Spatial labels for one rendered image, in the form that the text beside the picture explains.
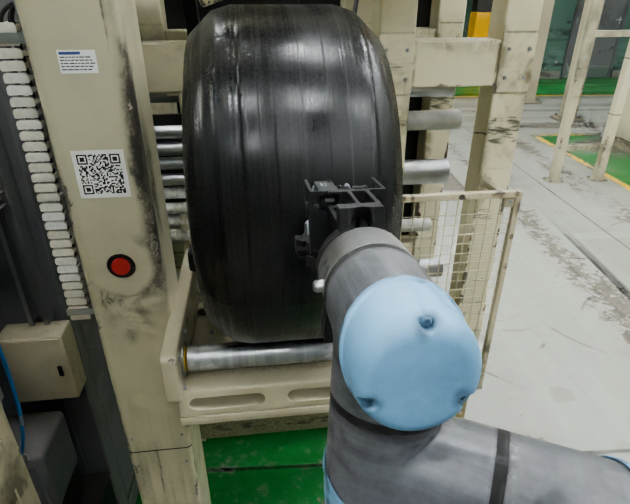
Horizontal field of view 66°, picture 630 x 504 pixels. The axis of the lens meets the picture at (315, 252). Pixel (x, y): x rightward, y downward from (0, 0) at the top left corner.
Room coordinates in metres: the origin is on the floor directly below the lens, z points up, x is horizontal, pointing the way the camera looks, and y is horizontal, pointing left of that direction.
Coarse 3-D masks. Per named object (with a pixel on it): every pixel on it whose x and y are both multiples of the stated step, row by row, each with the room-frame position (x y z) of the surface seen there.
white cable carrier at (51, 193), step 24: (0, 24) 0.71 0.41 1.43; (0, 48) 0.71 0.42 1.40; (24, 48) 0.75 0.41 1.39; (24, 72) 0.72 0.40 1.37; (24, 96) 0.72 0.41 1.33; (24, 120) 0.71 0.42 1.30; (24, 144) 0.71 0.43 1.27; (48, 144) 0.72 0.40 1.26; (48, 168) 0.71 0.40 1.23; (48, 192) 0.72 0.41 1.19; (48, 216) 0.71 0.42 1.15; (72, 240) 0.72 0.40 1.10; (72, 264) 0.72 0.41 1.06; (72, 288) 0.71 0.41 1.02
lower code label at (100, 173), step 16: (80, 160) 0.71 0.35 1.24; (96, 160) 0.71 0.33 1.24; (112, 160) 0.71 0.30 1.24; (80, 176) 0.71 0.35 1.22; (96, 176) 0.71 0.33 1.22; (112, 176) 0.71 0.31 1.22; (80, 192) 0.71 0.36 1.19; (96, 192) 0.71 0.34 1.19; (112, 192) 0.71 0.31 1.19; (128, 192) 0.71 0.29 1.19
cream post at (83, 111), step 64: (64, 0) 0.71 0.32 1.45; (128, 0) 0.79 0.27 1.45; (128, 64) 0.73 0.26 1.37; (64, 128) 0.71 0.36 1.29; (128, 128) 0.72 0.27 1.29; (64, 192) 0.71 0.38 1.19; (128, 256) 0.71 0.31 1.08; (128, 320) 0.71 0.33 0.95; (128, 384) 0.71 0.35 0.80; (128, 448) 0.71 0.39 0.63; (192, 448) 0.73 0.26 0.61
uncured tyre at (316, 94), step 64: (192, 64) 0.68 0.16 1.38; (256, 64) 0.65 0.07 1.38; (320, 64) 0.66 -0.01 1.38; (384, 64) 0.71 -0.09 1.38; (192, 128) 0.61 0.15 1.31; (256, 128) 0.59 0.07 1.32; (320, 128) 0.60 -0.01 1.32; (384, 128) 0.62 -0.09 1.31; (192, 192) 0.58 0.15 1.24; (256, 192) 0.56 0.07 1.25; (256, 256) 0.54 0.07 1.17; (256, 320) 0.57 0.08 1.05
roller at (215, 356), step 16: (192, 352) 0.66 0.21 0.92; (208, 352) 0.66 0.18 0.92; (224, 352) 0.66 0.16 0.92; (240, 352) 0.66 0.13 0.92; (256, 352) 0.67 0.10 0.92; (272, 352) 0.67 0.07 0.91; (288, 352) 0.67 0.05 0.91; (304, 352) 0.67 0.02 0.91; (320, 352) 0.67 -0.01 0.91; (192, 368) 0.65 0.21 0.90; (208, 368) 0.65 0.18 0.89; (224, 368) 0.66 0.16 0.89
